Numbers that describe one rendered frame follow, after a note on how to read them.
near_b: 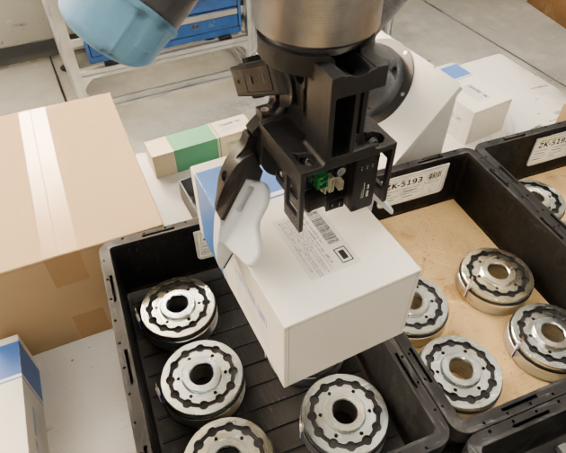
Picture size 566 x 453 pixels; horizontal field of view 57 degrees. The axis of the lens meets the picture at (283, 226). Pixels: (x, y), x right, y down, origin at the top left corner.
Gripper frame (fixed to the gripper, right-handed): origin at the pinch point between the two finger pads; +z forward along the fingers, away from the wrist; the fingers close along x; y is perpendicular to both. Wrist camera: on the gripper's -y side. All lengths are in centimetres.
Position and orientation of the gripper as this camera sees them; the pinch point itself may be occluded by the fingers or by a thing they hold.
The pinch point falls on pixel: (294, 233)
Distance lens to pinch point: 46.5
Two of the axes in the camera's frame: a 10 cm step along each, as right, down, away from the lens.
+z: 0.0, 6.9, 7.2
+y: 4.5, 6.5, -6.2
